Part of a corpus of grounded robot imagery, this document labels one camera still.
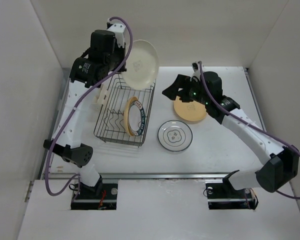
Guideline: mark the grey wire dish rack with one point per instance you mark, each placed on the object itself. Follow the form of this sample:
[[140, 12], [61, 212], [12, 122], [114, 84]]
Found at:
[[110, 126]]

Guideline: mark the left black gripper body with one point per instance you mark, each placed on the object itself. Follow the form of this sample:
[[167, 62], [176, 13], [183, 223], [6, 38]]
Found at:
[[115, 59]]

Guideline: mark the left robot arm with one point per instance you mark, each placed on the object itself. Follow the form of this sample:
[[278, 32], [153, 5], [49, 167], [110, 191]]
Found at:
[[87, 73]]

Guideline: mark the yellow plate in rack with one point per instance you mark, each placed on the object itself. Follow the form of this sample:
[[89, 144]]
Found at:
[[131, 116]]

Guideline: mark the yellow bear plate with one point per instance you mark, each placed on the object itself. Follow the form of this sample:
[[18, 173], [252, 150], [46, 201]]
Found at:
[[189, 111]]

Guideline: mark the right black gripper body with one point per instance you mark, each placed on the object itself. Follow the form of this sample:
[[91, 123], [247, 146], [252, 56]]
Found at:
[[196, 94]]

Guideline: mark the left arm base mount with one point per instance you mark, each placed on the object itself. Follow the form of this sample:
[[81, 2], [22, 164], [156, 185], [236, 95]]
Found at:
[[102, 198]]

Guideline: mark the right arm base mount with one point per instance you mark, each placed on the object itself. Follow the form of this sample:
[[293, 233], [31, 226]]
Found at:
[[221, 196]]

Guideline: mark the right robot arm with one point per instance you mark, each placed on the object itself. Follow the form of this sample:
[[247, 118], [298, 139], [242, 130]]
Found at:
[[279, 161]]

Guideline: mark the cream white plate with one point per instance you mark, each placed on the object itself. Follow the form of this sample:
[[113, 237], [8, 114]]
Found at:
[[142, 65]]

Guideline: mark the white plate dark green band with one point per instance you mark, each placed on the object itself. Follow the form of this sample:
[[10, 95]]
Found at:
[[142, 122]]

